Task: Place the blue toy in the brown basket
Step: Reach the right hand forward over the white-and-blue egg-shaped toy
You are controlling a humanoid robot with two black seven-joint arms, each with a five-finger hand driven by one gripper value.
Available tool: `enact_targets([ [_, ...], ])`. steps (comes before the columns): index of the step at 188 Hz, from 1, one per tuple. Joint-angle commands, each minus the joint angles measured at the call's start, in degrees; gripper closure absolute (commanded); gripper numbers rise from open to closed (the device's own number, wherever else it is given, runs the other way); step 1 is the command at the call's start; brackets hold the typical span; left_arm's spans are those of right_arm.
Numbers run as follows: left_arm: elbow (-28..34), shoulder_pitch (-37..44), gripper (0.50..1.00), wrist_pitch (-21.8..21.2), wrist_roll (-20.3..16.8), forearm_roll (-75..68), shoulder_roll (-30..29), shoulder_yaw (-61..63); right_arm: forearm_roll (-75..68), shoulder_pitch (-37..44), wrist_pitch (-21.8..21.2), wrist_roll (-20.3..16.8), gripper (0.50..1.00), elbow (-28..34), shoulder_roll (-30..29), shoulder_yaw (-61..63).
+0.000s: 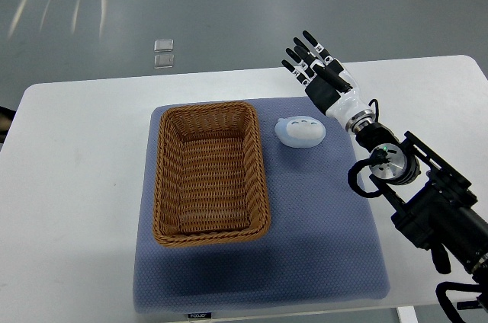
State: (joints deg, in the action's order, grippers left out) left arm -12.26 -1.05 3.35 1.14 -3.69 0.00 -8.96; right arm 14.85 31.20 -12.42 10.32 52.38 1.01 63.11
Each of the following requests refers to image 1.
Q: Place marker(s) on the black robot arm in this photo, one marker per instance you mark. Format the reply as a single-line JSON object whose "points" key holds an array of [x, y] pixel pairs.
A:
{"points": [[432, 201]]}

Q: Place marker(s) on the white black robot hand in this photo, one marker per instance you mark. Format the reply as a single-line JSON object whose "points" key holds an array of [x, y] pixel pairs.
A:
{"points": [[332, 90]]}

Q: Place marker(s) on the blue foam cushion mat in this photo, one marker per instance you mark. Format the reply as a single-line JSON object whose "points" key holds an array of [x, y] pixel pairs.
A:
{"points": [[322, 244]]}

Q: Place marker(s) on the brown wicker basket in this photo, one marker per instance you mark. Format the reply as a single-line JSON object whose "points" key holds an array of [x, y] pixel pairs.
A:
{"points": [[210, 185]]}

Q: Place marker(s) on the metal floor plate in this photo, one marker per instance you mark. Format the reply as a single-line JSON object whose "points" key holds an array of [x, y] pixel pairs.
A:
{"points": [[163, 45], [164, 61]]}

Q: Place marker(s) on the lower metal floor plate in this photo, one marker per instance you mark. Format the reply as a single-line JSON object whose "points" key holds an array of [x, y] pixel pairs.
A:
{"points": [[164, 61]]}

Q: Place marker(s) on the upper metal floor plate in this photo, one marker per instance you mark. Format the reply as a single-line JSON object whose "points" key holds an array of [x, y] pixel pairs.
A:
{"points": [[163, 45]]}

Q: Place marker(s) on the white table leg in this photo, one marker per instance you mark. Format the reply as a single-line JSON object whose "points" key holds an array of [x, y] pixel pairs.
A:
{"points": [[407, 314]]}

